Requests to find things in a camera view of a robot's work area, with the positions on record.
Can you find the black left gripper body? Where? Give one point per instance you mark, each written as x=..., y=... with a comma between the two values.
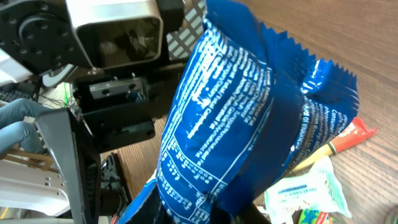
x=121, y=112

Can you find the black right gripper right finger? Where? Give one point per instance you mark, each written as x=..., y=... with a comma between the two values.
x=250, y=215

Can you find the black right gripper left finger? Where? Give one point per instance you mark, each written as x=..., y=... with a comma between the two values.
x=72, y=148

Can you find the teal wipes packet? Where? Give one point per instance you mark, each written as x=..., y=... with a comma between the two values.
x=318, y=189

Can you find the blue packet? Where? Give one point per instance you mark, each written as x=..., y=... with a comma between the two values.
x=250, y=105

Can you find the orange pasta packet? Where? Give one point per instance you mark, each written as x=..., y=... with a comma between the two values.
x=356, y=133

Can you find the green candy bag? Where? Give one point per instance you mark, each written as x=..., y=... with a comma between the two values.
x=315, y=217

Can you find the person in blue jeans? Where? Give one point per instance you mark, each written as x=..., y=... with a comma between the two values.
x=14, y=130

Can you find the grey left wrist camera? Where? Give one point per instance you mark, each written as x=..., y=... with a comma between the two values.
x=117, y=33

